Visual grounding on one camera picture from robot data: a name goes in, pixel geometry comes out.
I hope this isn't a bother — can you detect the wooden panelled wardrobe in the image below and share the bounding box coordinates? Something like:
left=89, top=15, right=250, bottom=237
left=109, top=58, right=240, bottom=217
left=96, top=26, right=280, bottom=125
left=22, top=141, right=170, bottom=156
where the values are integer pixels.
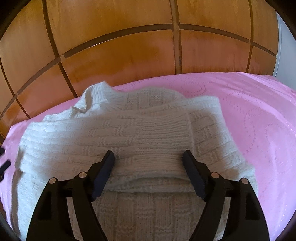
left=0, top=0, right=279, bottom=141

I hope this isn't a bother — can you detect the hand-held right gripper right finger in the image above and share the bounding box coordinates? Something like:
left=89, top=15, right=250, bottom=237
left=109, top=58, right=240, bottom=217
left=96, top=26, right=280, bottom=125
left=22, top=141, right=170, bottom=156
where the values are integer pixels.
left=182, top=150, right=270, bottom=241

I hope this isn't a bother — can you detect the white knitted sweater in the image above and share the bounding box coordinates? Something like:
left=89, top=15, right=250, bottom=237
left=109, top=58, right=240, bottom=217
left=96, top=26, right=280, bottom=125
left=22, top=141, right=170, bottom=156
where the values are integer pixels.
left=6, top=81, right=259, bottom=241

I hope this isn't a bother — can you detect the pink dotted blanket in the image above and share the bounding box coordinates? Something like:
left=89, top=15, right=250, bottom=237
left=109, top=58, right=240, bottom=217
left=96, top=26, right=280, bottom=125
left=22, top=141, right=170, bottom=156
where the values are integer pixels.
left=0, top=71, right=296, bottom=241

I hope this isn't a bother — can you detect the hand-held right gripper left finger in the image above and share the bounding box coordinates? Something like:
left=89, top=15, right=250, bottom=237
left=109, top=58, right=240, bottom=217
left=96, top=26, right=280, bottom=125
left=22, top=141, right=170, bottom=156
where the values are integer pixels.
left=26, top=150, right=115, bottom=241

